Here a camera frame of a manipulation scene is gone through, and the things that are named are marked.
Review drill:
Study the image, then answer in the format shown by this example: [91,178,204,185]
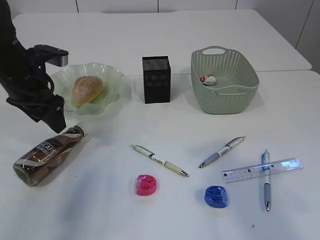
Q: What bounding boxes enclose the sugared bread roll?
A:
[72,76,104,107]

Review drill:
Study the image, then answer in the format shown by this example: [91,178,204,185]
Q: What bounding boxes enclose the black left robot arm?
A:
[0,0,69,133]

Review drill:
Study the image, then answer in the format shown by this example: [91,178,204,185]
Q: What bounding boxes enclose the pink pencil sharpener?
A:
[135,174,157,196]

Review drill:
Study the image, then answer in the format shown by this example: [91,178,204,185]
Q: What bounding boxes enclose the pink paper ball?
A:
[199,74,212,83]

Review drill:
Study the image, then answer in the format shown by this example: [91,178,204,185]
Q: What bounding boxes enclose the blue white ballpoint pen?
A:
[261,149,271,212]

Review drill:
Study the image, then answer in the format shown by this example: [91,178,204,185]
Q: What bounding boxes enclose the black square pen holder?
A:
[142,56,171,104]

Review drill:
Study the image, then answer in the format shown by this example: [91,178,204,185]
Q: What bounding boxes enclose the cream white ballpoint pen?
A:
[131,144,189,177]

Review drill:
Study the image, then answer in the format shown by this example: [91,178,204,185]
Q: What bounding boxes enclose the brown Nescafe coffee bottle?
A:
[13,122,88,187]

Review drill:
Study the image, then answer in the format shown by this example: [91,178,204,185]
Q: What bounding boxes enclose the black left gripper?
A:
[0,47,66,134]

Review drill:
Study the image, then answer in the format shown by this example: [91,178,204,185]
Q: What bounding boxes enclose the grey paper ball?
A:
[203,76,217,86]

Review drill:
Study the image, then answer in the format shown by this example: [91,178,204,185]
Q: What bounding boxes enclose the clear plastic ruler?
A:
[221,158,303,183]

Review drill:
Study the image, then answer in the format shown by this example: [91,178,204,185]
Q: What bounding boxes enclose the blue pencil sharpener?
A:
[204,185,229,209]

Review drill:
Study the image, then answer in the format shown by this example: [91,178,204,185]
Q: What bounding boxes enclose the green plastic woven basket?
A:
[190,46,260,115]

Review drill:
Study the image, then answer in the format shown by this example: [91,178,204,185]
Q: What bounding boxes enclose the green wavy glass plate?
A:
[51,62,124,119]

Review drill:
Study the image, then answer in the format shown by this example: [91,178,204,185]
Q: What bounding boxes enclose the grey white ballpoint pen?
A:
[198,135,246,168]

